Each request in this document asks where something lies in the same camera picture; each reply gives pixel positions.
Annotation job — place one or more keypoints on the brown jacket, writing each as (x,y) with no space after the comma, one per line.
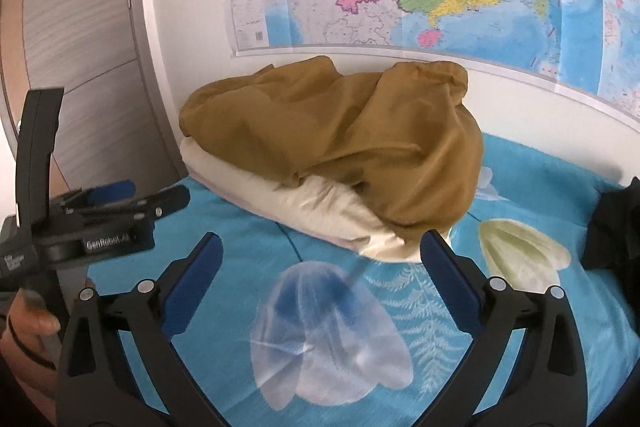
(325,132)

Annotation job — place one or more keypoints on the blue floral bedsheet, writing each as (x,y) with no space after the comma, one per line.
(325,357)

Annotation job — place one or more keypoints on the person's left hand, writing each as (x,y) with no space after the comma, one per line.
(32,314)

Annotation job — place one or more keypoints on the cream pillow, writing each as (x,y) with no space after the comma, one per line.
(320,207)

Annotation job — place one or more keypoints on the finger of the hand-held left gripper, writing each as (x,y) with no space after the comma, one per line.
(167,201)
(110,191)

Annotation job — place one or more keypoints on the grey wood-grain wardrobe door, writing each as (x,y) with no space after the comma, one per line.
(90,32)

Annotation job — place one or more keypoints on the person's left forearm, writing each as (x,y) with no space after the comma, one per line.
(25,382)

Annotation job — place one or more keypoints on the black garment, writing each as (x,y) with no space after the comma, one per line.
(615,227)

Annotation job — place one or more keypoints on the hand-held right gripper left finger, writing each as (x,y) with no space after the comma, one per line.
(192,287)

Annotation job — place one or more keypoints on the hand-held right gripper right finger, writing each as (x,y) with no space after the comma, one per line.
(450,284)

